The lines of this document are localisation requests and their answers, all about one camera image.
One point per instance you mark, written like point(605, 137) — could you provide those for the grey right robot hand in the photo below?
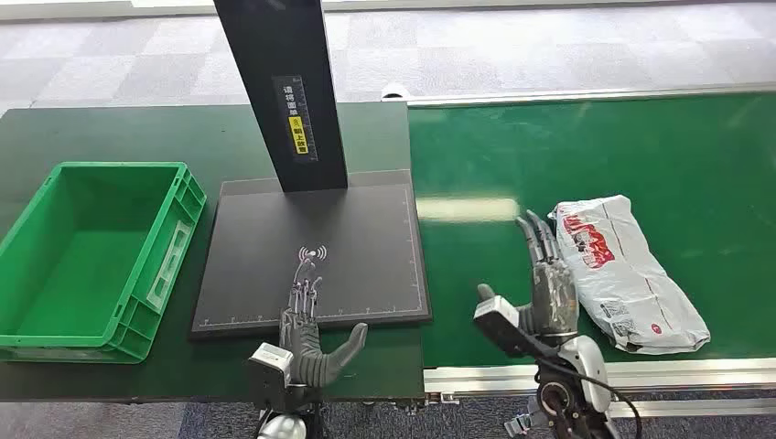
point(555, 300)

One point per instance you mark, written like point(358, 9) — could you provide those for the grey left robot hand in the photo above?
point(303, 348)

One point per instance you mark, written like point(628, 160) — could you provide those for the white plastic mailer package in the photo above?
point(624, 279)

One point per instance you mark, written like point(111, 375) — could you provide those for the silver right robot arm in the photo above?
point(585, 369)

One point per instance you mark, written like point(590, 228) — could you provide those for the green conveyor belt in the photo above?
point(606, 151)

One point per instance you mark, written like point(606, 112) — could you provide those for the white conveyor roller end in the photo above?
point(395, 91)

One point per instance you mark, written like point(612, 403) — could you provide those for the black yellow column label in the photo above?
point(297, 121)

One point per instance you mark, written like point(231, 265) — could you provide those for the green plastic crate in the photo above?
point(79, 273)

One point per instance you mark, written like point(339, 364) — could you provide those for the dark green table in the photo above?
point(151, 133)

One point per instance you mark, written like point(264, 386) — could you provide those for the black scanner column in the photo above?
point(285, 48)

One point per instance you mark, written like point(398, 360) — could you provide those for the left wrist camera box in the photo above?
point(270, 358)

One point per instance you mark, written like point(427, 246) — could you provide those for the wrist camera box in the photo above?
point(500, 321)
point(270, 358)

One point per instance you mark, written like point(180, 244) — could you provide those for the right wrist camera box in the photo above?
point(500, 321)

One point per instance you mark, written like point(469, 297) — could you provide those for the black scanner base plate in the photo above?
point(351, 266)

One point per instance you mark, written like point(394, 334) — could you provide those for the grey metal clamp bracket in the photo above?
point(521, 421)

